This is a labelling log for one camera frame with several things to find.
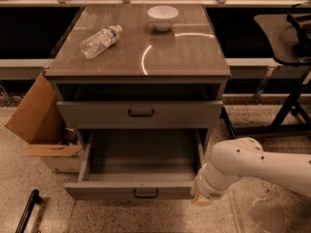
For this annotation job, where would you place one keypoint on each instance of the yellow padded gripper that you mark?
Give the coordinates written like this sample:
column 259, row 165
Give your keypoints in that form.
column 207, row 189

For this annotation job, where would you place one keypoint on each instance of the grey drawer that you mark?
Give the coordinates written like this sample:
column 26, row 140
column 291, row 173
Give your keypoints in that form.
column 140, row 114
column 138, row 164

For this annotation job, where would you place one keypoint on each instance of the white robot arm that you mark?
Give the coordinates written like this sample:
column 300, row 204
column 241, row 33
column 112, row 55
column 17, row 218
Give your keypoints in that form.
column 232, row 160

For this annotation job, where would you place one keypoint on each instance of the grey drawer cabinet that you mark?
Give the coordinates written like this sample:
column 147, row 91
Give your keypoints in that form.
column 184, row 63

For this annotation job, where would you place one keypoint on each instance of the grey top drawer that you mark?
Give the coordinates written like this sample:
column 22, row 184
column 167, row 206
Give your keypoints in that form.
column 140, row 114

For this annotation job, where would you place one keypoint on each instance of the black bar lower left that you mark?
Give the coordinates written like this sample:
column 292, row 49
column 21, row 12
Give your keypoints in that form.
column 33, row 199

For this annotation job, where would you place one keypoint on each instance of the brown cardboard box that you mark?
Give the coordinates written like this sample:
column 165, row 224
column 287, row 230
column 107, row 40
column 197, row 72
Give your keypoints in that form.
column 38, row 122

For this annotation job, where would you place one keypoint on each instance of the clear plastic water bottle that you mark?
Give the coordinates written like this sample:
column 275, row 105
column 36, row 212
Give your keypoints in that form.
column 100, row 41

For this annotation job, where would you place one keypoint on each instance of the white ceramic bowl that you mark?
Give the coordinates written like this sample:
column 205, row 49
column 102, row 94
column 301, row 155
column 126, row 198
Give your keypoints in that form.
column 162, row 17

